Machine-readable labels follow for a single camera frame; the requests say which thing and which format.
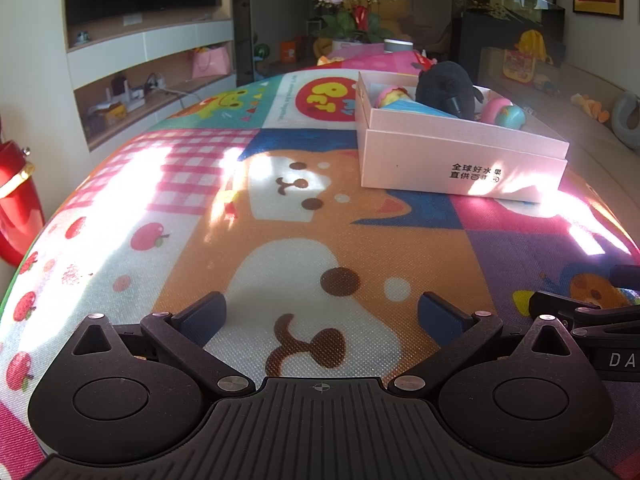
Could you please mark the colourful cartoon play mat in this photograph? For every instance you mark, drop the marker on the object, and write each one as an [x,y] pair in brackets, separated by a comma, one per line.
[200,220]

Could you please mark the black glass fish tank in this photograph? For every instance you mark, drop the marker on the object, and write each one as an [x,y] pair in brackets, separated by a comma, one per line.
[500,25]

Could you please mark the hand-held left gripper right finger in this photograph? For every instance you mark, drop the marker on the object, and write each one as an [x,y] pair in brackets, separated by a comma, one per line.
[442,317]

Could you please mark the green ball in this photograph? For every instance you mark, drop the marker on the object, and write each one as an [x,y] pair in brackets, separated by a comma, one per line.
[261,51]

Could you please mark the pink penguin toy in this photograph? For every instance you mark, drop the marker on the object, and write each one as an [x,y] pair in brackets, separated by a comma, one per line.
[492,110]

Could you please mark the pink gift bag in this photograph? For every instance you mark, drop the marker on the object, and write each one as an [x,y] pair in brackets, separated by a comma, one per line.
[211,62]

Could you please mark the orange plush toy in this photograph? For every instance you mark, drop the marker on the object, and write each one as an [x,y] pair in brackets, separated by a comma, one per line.
[592,106]

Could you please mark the white wall shelf unit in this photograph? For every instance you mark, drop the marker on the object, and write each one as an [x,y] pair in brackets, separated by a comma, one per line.
[150,40]

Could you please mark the black cylindrical gadget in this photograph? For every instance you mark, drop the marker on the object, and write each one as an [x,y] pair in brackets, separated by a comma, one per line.
[459,107]

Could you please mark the red white small object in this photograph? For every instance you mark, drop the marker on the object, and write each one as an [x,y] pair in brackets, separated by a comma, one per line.
[425,62]

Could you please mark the colourful pink carton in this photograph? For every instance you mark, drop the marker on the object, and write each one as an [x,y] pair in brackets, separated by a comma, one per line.
[370,57]

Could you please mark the yellow box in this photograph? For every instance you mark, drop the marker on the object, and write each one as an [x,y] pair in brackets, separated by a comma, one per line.
[111,111]

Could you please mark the grey neck pillow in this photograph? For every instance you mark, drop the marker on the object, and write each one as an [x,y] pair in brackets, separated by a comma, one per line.
[625,120]

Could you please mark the pink yellow soft toy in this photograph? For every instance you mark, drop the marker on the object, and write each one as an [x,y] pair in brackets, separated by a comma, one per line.
[392,96]

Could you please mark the orange box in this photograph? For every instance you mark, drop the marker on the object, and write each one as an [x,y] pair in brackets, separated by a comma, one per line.
[289,51]

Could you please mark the black plush toy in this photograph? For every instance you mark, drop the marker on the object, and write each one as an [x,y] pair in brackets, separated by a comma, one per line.
[445,85]

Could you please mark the yellow teddy bear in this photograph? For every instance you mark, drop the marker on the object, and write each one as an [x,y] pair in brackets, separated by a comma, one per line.
[400,12]

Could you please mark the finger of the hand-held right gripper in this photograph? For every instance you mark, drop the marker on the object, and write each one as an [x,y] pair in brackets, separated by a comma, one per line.
[627,277]
[565,302]

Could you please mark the small silver ornament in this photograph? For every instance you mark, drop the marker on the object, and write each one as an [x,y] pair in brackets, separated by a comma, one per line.
[82,37]

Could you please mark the grey round speaker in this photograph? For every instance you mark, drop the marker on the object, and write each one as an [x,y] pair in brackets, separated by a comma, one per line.
[398,46]

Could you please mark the white power strip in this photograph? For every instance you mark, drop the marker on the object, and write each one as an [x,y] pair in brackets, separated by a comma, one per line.
[145,92]

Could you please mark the beige sofa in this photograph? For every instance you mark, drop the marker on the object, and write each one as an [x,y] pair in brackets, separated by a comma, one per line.
[590,145]

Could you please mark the pink cardboard box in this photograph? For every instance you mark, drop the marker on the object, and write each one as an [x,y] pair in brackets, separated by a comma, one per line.
[425,160]

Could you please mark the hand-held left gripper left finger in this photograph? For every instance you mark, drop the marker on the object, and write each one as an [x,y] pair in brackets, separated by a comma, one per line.
[200,317]

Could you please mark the colourful toy bag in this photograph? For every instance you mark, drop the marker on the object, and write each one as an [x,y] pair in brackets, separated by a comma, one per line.
[520,65]

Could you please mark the blue white plastic pack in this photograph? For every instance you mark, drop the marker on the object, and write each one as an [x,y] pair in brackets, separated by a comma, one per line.
[425,110]

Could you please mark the teal plastic toy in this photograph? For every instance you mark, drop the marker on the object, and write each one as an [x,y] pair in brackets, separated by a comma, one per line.
[515,117]

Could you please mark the black router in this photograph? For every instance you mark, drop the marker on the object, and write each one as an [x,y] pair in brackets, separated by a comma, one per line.
[120,86]

